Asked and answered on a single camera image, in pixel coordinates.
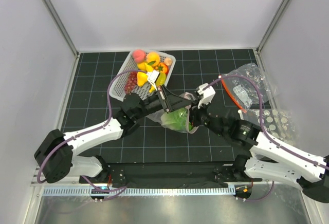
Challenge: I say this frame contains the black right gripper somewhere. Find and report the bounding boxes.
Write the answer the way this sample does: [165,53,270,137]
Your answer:
[183,97,225,137]

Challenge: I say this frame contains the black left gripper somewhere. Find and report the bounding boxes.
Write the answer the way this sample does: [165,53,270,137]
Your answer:
[134,85,192,120]

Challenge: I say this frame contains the green lettuce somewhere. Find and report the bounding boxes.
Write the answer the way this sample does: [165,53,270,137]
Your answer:
[160,108,192,133]

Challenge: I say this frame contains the pink dotted zip bag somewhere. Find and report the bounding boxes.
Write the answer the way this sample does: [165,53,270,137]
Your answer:
[147,106,198,134]

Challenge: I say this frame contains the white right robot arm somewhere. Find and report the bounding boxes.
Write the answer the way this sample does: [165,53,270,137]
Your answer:
[190,104,328,203]

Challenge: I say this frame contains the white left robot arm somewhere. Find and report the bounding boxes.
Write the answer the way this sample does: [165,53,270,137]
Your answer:
[34,86,193,183]

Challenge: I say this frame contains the orange zipper clear bag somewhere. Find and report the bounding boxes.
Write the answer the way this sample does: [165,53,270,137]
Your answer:
[222,63,271,113]

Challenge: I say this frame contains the silver dotted clear bag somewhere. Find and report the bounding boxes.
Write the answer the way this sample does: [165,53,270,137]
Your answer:
[240,109,298,145]

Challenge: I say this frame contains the yellow banana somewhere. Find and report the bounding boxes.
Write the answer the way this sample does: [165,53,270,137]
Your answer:
[149,84,158,93]

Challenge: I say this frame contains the red orange tomato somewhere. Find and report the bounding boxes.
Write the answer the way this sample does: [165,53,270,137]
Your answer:
[155,62,169,75]

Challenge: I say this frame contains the beige garlic bulb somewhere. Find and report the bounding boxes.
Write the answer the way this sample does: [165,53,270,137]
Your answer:
[163,57,172,66]

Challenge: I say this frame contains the red grape bunch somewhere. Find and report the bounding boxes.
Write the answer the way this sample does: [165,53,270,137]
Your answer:
[124,71,137,94]

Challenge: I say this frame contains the yellow mango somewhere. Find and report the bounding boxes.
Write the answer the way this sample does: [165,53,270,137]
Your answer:
[137,62,153,72]

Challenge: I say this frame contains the orange yellow peach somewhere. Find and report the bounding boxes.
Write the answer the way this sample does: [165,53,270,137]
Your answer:
[146,52,160,67]

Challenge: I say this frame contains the white perforated plastic basket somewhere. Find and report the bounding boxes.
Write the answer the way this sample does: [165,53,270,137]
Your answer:
[108,49,176,101]

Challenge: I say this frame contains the pink peach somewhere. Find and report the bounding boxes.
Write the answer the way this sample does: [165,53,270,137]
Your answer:
[132,49,146,64]

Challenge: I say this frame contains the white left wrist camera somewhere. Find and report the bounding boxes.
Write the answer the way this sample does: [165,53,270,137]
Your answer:
[147,70,160,86]

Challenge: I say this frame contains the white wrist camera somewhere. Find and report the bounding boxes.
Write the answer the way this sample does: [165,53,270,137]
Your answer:
[196,83,215,109]
[147,70,160,86]

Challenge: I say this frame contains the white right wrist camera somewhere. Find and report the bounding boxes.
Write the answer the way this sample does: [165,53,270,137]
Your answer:
[196,83,215,109]

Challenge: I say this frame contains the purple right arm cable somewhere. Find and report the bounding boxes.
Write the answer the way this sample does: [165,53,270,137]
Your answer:
[205,74,329,203]

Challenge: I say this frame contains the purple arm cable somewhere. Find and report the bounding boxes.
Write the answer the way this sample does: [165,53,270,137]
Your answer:
[37,69,151,201]
[205,74,329,203]

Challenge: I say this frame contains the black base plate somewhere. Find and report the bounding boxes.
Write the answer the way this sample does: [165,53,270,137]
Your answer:
[89,161,251,189]

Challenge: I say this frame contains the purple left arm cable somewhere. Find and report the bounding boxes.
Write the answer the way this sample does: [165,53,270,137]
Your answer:
[37,69,151,201]

